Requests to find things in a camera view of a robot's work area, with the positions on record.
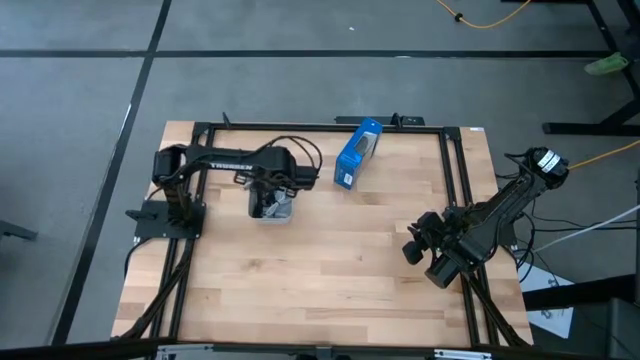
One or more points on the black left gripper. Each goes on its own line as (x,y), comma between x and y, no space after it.
(280,180)

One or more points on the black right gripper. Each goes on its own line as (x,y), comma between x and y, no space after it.
(457,250)

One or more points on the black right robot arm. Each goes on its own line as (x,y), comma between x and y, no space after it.
(520,195)

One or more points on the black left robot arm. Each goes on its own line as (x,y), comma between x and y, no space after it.
(225,162)

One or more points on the blue cardboard product box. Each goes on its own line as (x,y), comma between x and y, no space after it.
(356,152)

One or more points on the white printed paper sheet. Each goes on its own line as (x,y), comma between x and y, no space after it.
(550,310)

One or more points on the black floor bar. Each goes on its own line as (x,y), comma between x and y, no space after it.
(575,295)

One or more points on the black desk leg stand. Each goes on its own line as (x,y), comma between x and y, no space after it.
(590,129)

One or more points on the green crumpled cloth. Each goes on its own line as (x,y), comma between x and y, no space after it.
(606,65)

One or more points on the black furniture foot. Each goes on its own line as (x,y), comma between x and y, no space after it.
(15,231)

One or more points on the black aluminium table frame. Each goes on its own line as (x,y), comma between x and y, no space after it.
(452,165)

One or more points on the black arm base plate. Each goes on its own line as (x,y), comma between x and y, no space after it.
(155,227)

